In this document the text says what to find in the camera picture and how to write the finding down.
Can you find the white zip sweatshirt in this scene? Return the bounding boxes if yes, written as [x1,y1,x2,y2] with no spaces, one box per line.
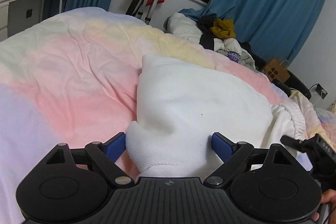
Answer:
[126,54,306,178]

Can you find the grey white clothes pile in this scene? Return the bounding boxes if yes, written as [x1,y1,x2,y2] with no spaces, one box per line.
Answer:
[215,38,256,71]

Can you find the person hand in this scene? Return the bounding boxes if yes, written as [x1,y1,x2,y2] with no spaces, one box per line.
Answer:
[321,189,336,224]

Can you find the pastel rainbow duvet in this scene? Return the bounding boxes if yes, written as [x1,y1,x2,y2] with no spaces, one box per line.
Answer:
[0,6,336,224]

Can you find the brown paper bag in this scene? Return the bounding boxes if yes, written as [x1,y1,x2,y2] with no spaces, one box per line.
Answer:
[261,57,290,83]

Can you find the mustard yellow garment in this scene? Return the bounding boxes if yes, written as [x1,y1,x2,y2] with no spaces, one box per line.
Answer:
[210,18,236,39]

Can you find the white puffy jacket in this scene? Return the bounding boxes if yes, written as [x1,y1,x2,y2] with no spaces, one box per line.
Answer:
[163,12,242,53]

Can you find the wall power socket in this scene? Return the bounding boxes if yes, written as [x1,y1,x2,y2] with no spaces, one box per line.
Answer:
[315,84,328,100]

